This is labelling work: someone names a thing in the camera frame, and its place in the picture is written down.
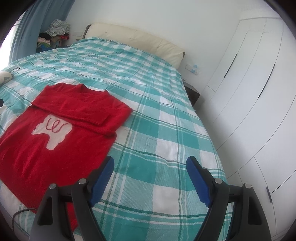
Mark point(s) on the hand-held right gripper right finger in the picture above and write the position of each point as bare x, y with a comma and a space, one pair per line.
197, 180

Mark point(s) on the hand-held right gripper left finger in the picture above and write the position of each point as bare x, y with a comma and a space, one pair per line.
103, 180

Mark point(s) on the red knit sweater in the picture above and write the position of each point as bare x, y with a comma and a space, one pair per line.
57, 162

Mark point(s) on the pile of clothes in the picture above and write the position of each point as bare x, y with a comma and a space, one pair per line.
56, 29

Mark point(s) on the teal plaid bed blanket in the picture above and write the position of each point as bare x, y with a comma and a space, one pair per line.
161, 139

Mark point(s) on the dark wooden nightstand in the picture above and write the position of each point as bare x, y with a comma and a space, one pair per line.
193, 92

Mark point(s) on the white wardrobe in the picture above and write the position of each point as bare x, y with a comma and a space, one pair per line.
254, 104

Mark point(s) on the cream printed cushion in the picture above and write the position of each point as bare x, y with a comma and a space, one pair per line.
4, 77

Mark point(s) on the cream padded headboard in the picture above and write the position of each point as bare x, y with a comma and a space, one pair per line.
138, 39

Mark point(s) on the blue curtain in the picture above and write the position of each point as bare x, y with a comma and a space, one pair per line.
30, 30

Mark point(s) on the white wall switch panel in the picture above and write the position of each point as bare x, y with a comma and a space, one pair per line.
191, 68

